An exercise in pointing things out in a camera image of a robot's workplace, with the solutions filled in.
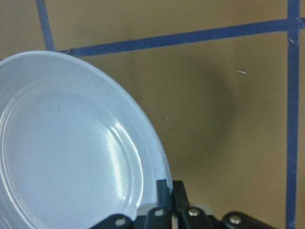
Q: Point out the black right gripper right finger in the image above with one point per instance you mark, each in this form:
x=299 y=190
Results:
x=192 y=217

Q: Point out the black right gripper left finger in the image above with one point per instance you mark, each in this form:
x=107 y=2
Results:
x=159 y=217

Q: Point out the blue plate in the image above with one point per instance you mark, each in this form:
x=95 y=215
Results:
x=75 y=147

